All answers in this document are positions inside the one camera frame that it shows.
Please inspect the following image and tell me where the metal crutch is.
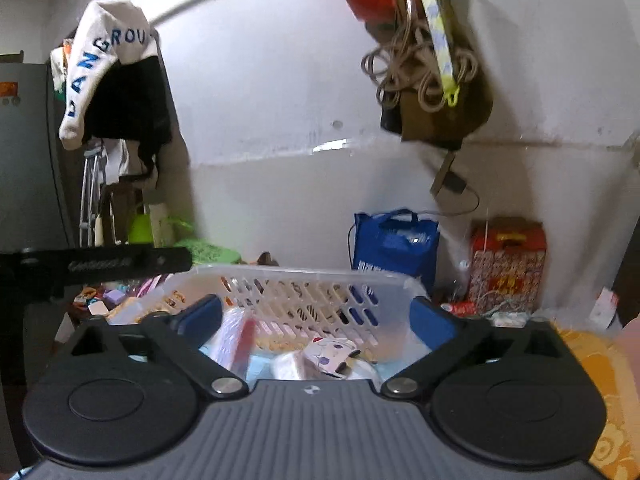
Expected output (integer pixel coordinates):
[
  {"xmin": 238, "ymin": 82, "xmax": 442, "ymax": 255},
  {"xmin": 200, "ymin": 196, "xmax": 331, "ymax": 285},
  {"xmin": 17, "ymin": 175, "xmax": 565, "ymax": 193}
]
[{"xmin": 79, "ymin": 144, "xmax": 107, "ymax": 249}]

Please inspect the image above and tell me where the white plastic wrapped packet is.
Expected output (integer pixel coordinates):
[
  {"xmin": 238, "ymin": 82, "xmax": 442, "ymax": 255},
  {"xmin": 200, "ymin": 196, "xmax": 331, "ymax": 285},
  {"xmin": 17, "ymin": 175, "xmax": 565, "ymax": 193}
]
[{"xmin": 271, "ymin": 350, "xmax": 323, "ymax": 382}]

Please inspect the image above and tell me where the blue tote bag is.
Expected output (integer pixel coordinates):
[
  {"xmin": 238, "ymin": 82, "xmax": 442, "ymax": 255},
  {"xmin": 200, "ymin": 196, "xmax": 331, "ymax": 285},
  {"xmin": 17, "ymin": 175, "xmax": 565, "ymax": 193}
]
[{"xmin": 351, "ymin": 208, "xmax": 441, "ymax": 297}]

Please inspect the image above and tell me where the white and red carton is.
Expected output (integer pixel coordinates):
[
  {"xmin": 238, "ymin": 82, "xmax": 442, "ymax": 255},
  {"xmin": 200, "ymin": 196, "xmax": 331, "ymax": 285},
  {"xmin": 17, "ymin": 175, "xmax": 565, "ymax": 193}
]
[{"xmin": 589, "ymin": 287, "xmax": 622, "ymax": 332}]

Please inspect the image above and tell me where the black power adapter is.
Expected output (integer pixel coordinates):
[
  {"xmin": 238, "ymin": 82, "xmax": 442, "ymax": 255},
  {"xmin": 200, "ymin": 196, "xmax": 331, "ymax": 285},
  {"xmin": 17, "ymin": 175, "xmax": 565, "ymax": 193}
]
[{"xmin": 430, "ymin": 152, "xmax": 482, "ymax": 218}]

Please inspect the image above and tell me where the grey refrigerator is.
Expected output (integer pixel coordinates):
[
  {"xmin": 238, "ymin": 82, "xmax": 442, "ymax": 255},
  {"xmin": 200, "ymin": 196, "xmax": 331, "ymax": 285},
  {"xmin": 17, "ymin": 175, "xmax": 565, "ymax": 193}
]
[{"xmin": 0, "ymin": 54, "xmax": 77, "ymax": 261}]

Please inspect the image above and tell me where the white garment with blue letters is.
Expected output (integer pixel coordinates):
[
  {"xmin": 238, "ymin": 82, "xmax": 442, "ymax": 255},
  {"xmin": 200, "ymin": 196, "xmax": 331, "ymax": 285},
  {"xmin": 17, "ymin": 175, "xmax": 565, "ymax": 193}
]
[{"xmin": 58, "ymin": 0, "xmax": 159, "ymax": 151}]

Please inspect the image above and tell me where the orange floral blanket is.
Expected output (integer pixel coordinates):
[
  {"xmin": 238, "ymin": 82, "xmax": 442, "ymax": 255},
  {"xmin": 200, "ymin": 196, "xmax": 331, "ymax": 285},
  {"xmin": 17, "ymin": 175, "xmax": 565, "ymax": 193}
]
[{"xmin": 554, "ymin": 327, "xmax": 640, "ymax": 480}]

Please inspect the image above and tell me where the black hanging garment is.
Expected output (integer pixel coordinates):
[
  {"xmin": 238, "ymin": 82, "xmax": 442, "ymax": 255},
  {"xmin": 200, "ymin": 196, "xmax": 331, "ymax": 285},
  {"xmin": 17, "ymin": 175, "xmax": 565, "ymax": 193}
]
[{"xmin": 81, "ymin": 55, "xmax": 174, "ymax": 191}]

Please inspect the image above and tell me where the yellow patterned strap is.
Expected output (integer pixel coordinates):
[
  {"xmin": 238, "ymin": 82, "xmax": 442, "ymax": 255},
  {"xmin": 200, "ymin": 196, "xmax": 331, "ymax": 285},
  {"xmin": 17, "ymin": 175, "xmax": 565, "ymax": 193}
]
[{"xmin": 409, "ymin": 0, "xmax": 461, "ymax": 109}]

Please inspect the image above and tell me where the white plastic basket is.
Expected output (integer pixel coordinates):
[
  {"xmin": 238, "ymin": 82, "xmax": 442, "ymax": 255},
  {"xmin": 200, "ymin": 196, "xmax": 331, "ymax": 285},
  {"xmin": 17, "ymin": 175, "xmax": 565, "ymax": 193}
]
[{"xmin": 159, "ymin": 264, "xmax": 432, "ymax": 367}]

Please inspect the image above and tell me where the brown hanging bag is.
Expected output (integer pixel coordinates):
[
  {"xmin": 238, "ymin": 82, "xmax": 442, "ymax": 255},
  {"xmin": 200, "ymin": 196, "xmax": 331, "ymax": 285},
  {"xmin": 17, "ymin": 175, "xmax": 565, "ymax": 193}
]
[{"xmin": 379, "ymin": 0, "xmax": 495, "ymax": 152}]

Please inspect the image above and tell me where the pink and red packet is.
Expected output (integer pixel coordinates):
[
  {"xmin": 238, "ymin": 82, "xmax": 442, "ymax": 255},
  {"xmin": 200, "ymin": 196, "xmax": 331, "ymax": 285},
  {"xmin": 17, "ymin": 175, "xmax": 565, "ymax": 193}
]
[{"xmin": 207, "ymin": 306, "xmax": 259, "ymax": 382}]

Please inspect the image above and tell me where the white polka dot pouch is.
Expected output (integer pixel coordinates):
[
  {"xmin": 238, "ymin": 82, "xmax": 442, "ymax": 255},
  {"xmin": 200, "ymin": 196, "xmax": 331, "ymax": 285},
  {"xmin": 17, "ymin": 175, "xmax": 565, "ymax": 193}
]
[{"xmin": 304, "ymin": 338, "xmax": 362, "ymax": 377}]

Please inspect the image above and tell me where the beige rope bundle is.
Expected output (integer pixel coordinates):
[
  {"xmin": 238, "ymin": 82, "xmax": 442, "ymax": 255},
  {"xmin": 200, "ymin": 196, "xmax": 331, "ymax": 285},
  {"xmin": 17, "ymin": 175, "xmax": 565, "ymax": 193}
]
[{"xmin": 361, "ymin": 22, "xmax": 480, "ymax": 113}]

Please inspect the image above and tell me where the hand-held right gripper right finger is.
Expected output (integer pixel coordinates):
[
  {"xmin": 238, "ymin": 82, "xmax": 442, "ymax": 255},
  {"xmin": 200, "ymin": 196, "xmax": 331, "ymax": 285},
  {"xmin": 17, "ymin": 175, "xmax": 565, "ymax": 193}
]
[{"xmin": 381, "ymin": 297, "xmax": 571, "ymax": 402}]

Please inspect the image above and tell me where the red and white packet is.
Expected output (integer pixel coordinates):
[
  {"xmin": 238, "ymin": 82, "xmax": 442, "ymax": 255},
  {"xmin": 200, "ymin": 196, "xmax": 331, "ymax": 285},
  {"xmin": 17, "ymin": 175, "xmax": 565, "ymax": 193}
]
[{"xmin": 440, "ymin": 299, "xmax": 478, "ymax": 317}]

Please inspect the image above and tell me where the pile of small colourful boxes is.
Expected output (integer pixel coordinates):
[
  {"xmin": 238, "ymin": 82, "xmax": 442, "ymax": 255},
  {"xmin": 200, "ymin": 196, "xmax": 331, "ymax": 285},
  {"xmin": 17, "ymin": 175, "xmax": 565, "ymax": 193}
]
[{"xmin": 73, "ymin": 274, "xmax": 173, "ymax": 325}]

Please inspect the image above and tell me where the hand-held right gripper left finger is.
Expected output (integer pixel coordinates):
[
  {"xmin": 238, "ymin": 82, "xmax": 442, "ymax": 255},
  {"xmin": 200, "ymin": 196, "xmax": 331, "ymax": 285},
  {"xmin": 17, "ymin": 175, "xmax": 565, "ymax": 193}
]
[{"xmin": 70, "ymin": 294, "xmax": 249, "ymax": 402}]

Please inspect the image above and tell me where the red patterned gift box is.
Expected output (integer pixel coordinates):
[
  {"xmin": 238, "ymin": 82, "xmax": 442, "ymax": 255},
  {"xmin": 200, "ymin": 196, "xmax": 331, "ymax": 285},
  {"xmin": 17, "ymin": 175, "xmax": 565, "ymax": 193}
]
[{"xmin": 469, "ymin": 217, "xmax": 549, "ymax": 312}]

